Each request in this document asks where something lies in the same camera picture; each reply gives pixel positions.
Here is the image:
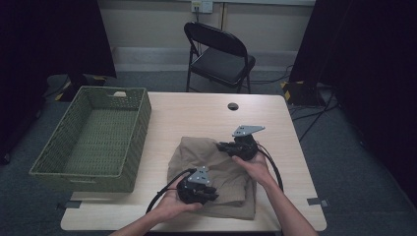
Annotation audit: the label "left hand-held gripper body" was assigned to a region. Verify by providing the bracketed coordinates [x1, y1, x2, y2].
[176, 165, 211, 206]

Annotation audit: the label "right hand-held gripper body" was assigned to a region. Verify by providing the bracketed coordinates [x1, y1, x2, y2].
[230, 124, 266, 162]

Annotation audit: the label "beige cloth garment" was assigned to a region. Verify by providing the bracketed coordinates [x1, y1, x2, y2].
[166, 136, 258, 220]

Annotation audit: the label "green woven basket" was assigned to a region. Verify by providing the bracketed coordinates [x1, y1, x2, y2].
[29, 86, 152, 194]

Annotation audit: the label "person's right hand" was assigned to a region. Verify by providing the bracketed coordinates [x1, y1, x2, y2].
[231, 150, 279, 191]

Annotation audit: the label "person's left hand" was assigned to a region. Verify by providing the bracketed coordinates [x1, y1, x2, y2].
[152, 183, 205, 224]

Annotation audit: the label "black stand base yellow stripes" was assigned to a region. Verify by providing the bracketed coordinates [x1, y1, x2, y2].
[279, 80, 324, 106]
[45, 73, 107, 102]

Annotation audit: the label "black folding chair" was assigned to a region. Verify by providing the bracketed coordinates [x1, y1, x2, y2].
[183, 21, 257, 94]

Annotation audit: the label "grey tape strip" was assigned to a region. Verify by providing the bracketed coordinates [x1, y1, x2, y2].
[306, 197, 328, 208]
[55, 200, 83, 210]

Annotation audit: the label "black curtain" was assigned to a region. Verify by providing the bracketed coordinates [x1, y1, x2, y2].
[288, 0, 417, 207]
[0, 0, 117, 158]

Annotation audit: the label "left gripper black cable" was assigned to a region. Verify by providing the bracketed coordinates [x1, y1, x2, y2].
[145, 167, 198, 214]

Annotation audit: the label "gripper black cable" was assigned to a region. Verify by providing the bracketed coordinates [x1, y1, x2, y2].
[255, 142, 285, 193]
[145, 167, 198, 214]

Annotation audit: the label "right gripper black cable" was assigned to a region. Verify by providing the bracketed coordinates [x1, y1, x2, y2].
[255, 142, 285, 193]

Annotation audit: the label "black floor cables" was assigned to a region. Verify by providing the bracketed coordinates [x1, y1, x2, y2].
[289, 94, 342, 143]

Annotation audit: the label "white wall socket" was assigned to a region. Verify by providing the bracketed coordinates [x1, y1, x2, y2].
[191, 0, 214, 14]

